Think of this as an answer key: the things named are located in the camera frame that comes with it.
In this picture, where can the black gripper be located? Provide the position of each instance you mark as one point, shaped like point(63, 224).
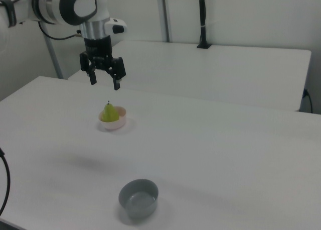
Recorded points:
point(99, 51)

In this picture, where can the green pear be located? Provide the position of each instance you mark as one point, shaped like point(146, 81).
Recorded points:
point(110, 114)

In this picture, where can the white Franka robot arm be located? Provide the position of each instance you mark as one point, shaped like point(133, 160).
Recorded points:
point(50, 4)

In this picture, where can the pink plastic bowl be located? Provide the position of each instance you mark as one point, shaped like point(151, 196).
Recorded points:
point(113, 125)

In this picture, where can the grey plastic bowl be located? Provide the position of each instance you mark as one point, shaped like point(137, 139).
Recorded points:
point(138, 202)

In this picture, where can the white side table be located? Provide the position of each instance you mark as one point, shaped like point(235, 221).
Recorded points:
point(200, 71)

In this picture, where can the grey metal frame post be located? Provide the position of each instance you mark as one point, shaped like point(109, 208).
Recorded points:
point(165, 14)
point(54, 59)

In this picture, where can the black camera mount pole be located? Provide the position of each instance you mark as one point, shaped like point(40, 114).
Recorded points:
point(202, 14)

